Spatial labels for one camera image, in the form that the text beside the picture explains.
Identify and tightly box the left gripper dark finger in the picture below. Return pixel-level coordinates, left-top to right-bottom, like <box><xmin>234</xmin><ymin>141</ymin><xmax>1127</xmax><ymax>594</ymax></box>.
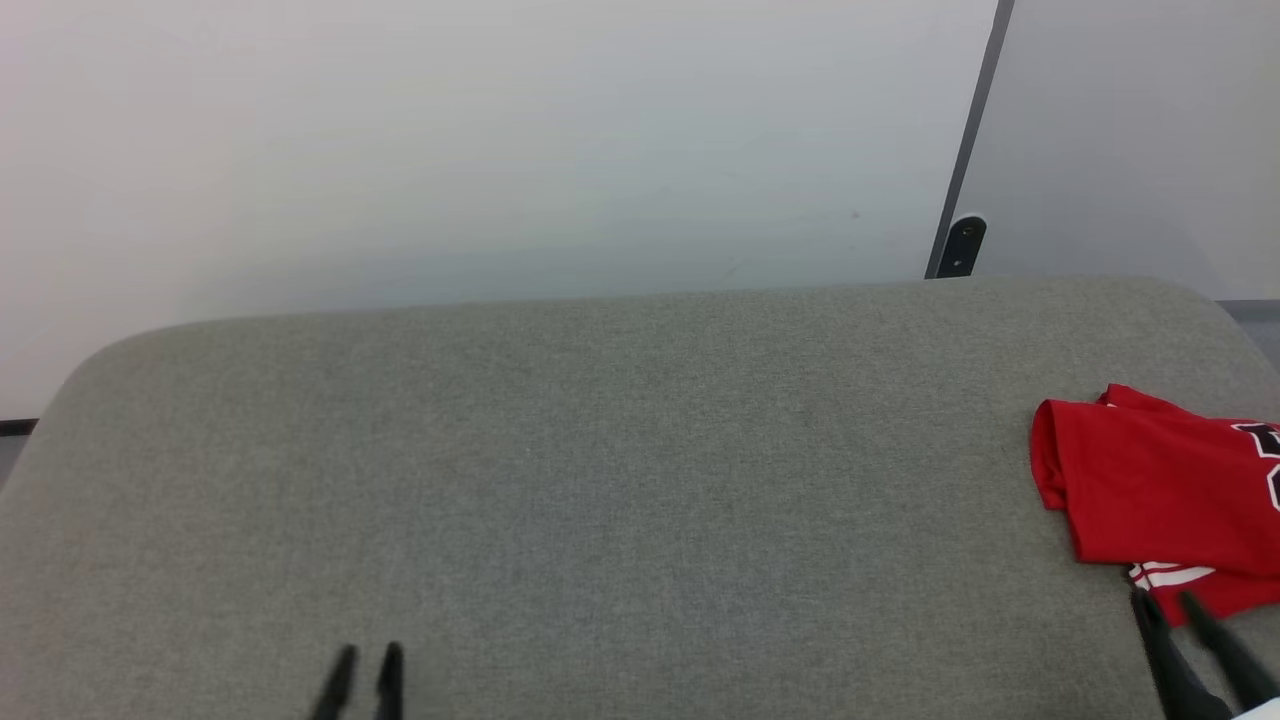
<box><xmin>374</xmin><ymin>641</ymin><xmax>405</xmax><ymax>720</ymax></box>
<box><xmin>308</xmin><ymin>644</ymin><xmax>359</xmax><ymax>720</ymax></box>

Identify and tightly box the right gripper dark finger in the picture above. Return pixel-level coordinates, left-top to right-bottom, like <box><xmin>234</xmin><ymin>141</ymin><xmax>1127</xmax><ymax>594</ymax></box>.
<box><xmin>1179</xmin><ymin>591</ymin><xmax>1280</xmax><ymax>714</ymax></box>
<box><xmin>1131</xmin><ymin>589</ymin><xmax>1237</xmax><ymax>720</ymax></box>

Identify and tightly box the red and white T-shirt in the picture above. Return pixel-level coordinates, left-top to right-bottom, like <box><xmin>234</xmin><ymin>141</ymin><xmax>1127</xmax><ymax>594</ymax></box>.
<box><xmin>1029</xmin><ymin>383</ymin><xmax>1280</xmax><ymax>628</ymax></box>

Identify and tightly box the black wall bracket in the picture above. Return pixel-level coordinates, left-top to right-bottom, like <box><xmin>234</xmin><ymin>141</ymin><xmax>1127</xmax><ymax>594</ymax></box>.
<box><xmin>934</xmin><ymin>215</ymin><xmax>989</xmax><ymax>280</ymax></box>

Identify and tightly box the dark vertical wall strip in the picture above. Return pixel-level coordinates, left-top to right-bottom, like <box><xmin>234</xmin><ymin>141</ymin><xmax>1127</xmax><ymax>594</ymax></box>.
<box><xmin>924</xmin><ymin>0</ymin><xmax>1017</xmax><ymax>280</ymax></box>

